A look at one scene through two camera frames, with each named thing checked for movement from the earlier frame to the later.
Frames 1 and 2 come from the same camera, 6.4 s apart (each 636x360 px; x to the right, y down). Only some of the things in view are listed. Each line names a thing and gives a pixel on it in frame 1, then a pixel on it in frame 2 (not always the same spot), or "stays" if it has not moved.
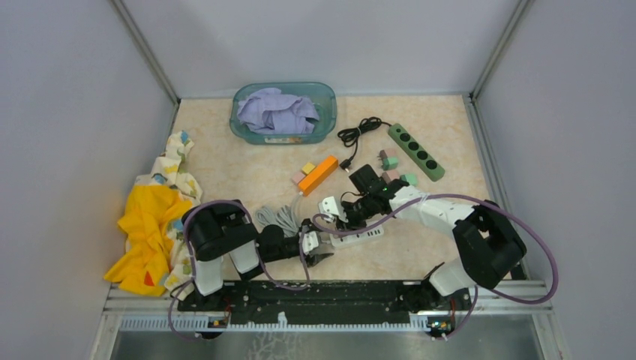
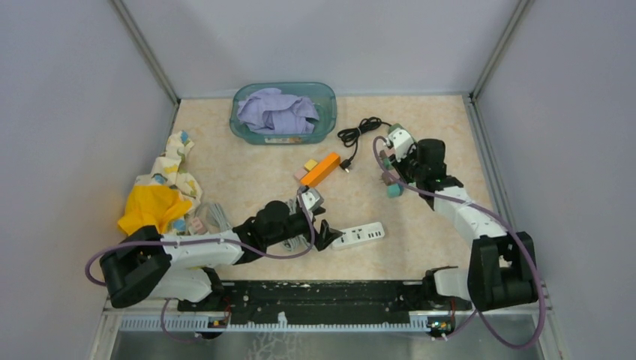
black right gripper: x=350 y=225 to x=412 y=152
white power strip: x=371 y=232 stays
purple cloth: x=269 y=111 stays
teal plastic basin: x=322 y=95 stays
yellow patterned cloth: x=157 y=255 stays
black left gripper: x=316 y=258 to x=327 y=234
